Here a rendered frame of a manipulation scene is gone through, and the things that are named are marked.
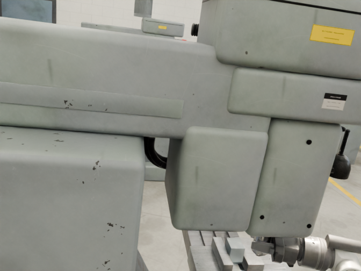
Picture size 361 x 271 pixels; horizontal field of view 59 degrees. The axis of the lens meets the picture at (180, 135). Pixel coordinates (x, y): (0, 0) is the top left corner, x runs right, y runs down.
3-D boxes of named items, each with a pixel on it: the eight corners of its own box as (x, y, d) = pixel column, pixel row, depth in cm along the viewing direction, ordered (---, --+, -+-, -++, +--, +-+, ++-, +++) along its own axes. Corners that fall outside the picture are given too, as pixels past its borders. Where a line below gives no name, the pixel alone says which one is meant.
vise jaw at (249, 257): (247, 245, 123) (249, 237, 122) (262, 273, 109) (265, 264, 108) (232, 245, 122) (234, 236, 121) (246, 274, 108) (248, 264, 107)
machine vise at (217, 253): (271, 260, 127) (278, 237, 124) (289, 289, 113) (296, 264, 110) (186, 261, 121) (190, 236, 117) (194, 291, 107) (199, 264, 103)
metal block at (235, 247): (236, 251, 117) (239, 237, 116) (242, 262, 112) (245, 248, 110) (223, 251, 116) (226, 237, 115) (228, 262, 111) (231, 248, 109)
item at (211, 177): (223, 187, 99) (238, 106, 91) (249, 235, 76) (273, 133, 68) (163, 184, 96) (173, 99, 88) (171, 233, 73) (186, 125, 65)
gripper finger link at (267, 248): (252, 239, 90) (274, 243, 89) (250, 248, 91) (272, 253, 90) (252, 242, 88) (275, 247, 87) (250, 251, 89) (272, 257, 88)
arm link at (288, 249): (274, 218, 96) (315, 227, 94) (267, 245, 99) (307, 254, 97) (278, 243, 84) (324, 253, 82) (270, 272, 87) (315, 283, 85)
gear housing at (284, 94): (313, 103, 93) (322, 69, 90) (370, 128, 71) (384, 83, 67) (203, 92, 88) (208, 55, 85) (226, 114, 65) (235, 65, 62)
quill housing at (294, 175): (281, 201, 101) (305, 104, 91) (315, 243, 81) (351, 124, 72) (223, 199, 98) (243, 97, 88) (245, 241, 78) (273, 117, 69)
